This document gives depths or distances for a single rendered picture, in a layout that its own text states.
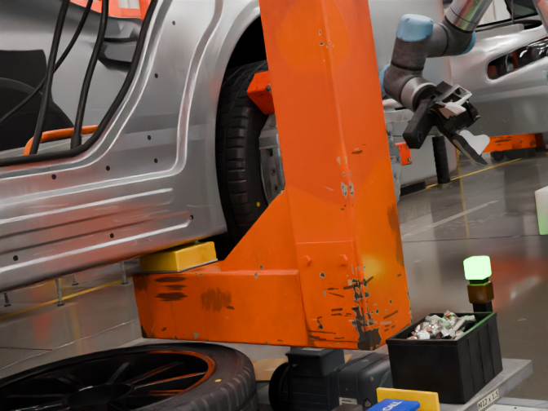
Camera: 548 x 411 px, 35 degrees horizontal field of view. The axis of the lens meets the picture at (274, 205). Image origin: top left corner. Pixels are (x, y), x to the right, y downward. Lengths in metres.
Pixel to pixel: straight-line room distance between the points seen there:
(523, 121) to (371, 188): 3.08
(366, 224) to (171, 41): 0.72
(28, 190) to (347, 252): 0.65
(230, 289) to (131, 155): 0.38
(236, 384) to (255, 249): 0.31
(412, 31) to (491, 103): 2.83
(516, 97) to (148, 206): 3.04
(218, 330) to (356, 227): 0.46
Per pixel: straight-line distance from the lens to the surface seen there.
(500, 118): 4.75
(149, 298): 2.10
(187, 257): 2.04
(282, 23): 1.72
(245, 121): 2.21
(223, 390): 1.68
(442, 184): 2.39
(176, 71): 2.11
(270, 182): 2.19
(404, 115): 2.30
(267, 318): 1.85
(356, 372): 2.00
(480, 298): 1.77
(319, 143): 1.68
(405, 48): 1.93
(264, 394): 2.56
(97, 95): 4.16
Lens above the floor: 0.96
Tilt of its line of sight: 5 degrees down
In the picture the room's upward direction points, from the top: 8 degrees counter-clockwise
